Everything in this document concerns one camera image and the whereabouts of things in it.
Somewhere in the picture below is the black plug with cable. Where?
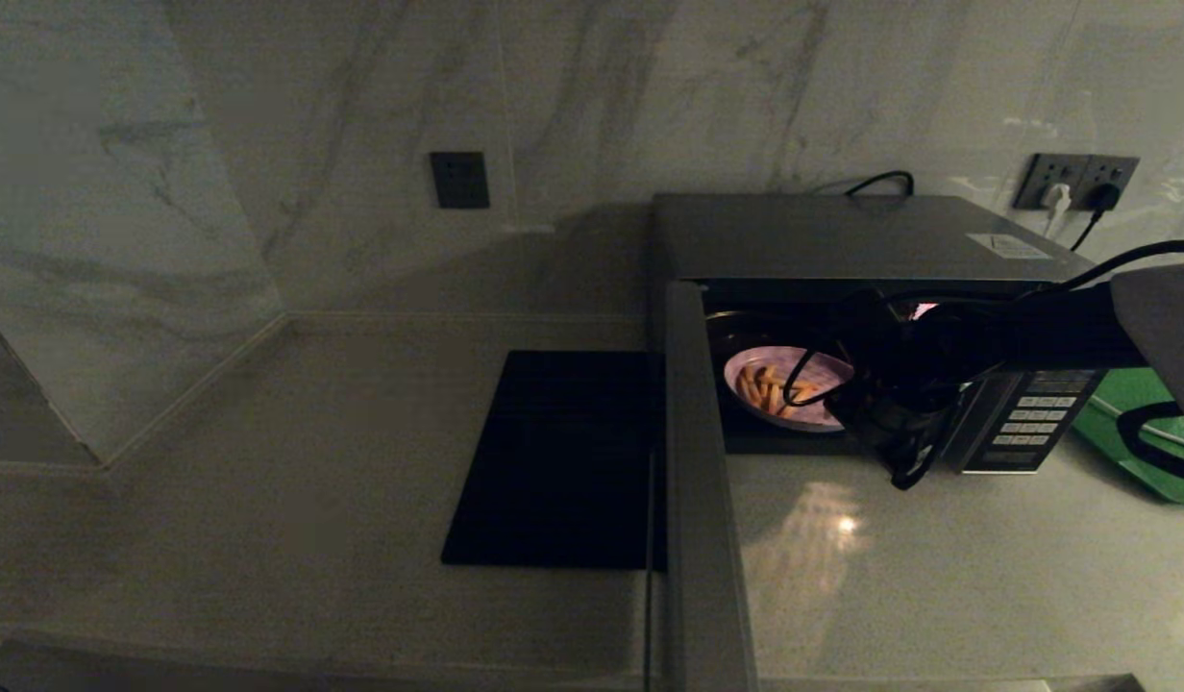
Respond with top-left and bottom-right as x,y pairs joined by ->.
1072,183 -> 1122,251

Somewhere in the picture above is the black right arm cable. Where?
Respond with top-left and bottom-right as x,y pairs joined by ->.
782,240 -> 1184,491

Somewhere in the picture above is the dark single wall socket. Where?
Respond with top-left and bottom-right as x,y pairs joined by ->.
431,152 -> 491,210

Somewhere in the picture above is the grey double wall socket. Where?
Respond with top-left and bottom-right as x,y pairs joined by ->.
1015,154 -> 1141,212

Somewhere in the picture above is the black square mat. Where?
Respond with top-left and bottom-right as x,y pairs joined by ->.
441,351 -> 666,570

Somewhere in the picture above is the green plastic tray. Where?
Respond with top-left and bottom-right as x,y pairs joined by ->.
1073,368 -> 1184,505

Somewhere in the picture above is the white plug with cable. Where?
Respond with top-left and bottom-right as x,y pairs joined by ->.
1040,183 -> 1073,236

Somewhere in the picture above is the purple plate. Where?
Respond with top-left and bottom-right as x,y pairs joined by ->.
724,346 -> 854,433

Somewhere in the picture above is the silver microwave oven body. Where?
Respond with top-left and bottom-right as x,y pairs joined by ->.
647,195 -> 1112,475

